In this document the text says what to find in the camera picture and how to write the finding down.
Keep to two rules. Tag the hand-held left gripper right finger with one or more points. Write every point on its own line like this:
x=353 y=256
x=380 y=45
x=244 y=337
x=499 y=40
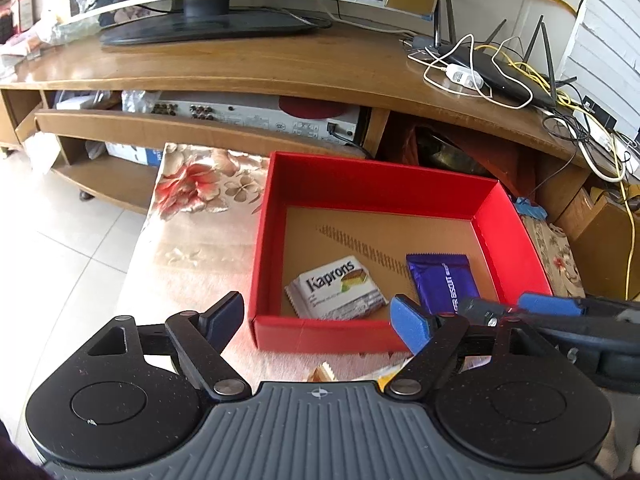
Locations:
x=407 y=322

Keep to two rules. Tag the blue plastic object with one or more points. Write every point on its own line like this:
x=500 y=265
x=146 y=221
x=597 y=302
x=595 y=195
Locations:
x=532 y=208

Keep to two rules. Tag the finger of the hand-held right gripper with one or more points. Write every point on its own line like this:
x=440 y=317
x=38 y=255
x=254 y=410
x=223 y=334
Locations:
x=550 y=304
x=487 y=310

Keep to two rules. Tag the picture frame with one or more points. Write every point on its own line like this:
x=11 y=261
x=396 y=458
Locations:
x=25 y=12

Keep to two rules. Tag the floral table cloth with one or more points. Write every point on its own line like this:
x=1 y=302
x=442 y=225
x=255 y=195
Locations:
x=200 y=240

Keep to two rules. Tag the red cardboard box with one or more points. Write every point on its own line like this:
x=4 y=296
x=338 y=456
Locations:
x=360 y=180

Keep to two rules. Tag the white slatted panel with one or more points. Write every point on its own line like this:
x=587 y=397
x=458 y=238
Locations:
x=610 y=35

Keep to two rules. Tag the black router with antennas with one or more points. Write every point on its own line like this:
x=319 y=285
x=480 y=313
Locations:
x=500 y=72

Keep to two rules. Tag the silver audio receiver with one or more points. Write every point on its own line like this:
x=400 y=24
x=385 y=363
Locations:
x=240 y=112

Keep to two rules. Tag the blue and white box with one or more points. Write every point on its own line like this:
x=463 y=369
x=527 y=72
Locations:
x=132 y=152

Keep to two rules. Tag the clear plastic bag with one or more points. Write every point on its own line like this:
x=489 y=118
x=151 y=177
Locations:
x=137 y=101

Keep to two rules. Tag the wooden television stand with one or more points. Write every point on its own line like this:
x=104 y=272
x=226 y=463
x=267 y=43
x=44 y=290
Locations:
x=250 y=65

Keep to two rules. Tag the white power strip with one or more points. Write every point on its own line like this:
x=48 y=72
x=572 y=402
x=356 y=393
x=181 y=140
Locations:
x=622 y=152

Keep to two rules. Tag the brown wooden box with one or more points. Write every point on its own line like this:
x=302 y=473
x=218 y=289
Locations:
x=600 y=250

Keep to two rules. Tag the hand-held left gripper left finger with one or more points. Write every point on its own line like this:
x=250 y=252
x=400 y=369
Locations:
x=227 y=314

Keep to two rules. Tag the yellow snack packet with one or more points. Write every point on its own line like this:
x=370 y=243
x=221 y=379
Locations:
x=387 y=372

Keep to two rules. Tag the white wafer packet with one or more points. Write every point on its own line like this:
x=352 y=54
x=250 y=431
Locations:
x=332 y=287

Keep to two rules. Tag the flat screen television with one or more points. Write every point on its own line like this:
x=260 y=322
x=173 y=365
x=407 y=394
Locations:
x=210 y=15

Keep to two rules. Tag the purple biscuit packet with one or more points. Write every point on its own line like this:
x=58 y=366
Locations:
x=442 y=280

